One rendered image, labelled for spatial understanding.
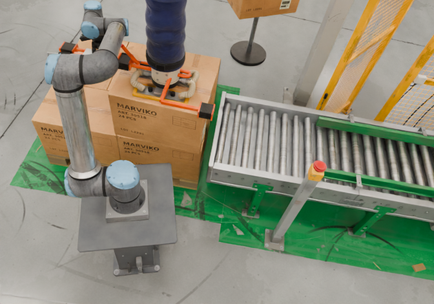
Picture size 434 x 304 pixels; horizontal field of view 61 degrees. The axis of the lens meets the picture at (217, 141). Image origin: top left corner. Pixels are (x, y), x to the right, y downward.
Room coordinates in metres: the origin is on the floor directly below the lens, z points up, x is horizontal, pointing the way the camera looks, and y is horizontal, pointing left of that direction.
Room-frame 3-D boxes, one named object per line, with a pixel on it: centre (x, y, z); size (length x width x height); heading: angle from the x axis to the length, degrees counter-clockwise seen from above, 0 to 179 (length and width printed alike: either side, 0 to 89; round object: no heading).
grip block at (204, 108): (1.36, 0.09, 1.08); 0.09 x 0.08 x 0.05; 178
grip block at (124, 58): (1.64, 0.63, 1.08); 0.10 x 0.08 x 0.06; 178
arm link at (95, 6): (1.63, 0.78, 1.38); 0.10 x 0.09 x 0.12; 13
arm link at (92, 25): (1.53, 0.74, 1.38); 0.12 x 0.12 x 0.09; 13
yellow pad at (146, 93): (1.53, 0.38, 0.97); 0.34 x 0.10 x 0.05; 88
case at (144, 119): (1.65, 0.39, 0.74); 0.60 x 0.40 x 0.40; 87
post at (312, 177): (1.17, -0.57, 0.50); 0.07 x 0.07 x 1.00; 0
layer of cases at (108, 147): (1.96, 0.69, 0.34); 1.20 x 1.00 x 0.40; 90
